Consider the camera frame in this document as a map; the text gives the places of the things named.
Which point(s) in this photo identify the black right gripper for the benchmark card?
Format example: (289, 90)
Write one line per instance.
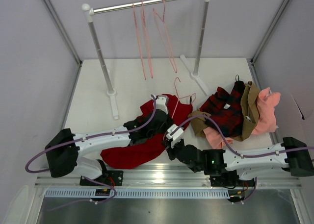
(170, 145)

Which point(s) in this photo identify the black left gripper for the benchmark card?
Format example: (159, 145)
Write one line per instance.
(161, 115)

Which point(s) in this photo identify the pink wire hanger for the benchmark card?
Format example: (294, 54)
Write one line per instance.
(191, 97)
(146, 39)
(164, 35)
(139, 41)

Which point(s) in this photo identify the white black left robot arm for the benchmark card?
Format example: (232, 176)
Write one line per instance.
(66, 151)

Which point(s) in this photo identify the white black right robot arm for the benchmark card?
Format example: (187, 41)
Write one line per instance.
(290, 156)

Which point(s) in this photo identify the red black plaid skirt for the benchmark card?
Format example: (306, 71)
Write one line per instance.
(225, 109)

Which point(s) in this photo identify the tan brown skirt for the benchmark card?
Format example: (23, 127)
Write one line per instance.
(235, 113)

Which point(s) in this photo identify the pink skirt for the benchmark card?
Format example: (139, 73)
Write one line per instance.
(258, 110)

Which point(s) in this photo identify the silver white clothes rack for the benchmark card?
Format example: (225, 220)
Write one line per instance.
(89, 13)

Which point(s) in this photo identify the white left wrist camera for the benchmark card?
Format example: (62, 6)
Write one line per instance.
(162, 102)

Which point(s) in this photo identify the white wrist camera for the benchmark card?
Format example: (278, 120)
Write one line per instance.
(173, 135)
(162, 102)

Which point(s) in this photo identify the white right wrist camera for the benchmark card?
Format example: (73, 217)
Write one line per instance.
(173, 135)

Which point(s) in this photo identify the aluminium mounting rail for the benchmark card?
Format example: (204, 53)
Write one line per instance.
(169, 176)

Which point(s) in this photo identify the white slotted cable duct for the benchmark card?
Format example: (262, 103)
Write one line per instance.
(125, 193)

